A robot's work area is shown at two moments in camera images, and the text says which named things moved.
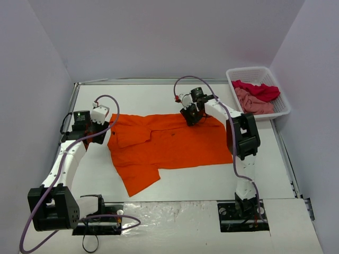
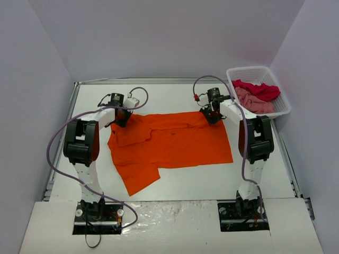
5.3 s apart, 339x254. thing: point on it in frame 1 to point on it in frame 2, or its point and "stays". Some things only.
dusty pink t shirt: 251,105 stays
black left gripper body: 100,131 to 122,118
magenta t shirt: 262,92 stays
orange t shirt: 140,145 stays
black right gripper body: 190,118 to 210,115
